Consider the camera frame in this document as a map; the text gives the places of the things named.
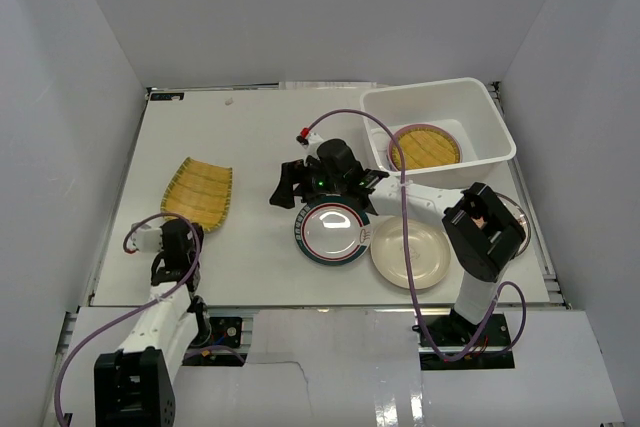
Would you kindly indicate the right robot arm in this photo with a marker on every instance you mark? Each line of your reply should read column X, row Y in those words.
column 484, row 234

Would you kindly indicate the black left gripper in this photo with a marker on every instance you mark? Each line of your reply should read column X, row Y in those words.
column 166, row 273

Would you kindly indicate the black label sticker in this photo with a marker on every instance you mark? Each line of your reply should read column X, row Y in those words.
column 166, row 96

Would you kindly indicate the white plate green red rim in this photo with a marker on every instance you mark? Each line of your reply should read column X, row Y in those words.
column 332, row 231

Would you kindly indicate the fan-shaped bamboo pattern plate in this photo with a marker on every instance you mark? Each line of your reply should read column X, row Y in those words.
column 200, row 192

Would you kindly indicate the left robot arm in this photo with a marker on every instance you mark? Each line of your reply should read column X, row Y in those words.
column 133, row 386

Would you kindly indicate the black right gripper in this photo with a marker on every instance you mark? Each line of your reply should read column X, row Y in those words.
column 294, row 173

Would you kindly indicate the pink round plate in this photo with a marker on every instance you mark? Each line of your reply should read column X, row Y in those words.
column 395, row 144

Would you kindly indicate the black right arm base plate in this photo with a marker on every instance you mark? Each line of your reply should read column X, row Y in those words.
column 453, row 331

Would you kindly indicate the white plate orange sun pattern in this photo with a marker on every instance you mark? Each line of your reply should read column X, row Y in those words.
column 520, row 215

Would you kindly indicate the white plastic bin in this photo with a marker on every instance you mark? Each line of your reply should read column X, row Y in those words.
column 463, row 109

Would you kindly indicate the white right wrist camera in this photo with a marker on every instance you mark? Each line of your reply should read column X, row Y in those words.
column 309, row 140

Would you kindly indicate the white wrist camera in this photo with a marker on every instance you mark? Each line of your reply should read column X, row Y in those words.
column 309, row 140
column 147, row 238

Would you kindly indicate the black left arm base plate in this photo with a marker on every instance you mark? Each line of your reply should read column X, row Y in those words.
column 225, row 330

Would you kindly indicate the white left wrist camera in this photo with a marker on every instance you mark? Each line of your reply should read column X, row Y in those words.
column 147, row 238

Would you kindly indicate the cream round plate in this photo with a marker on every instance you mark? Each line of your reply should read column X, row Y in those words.
column 429, row 252

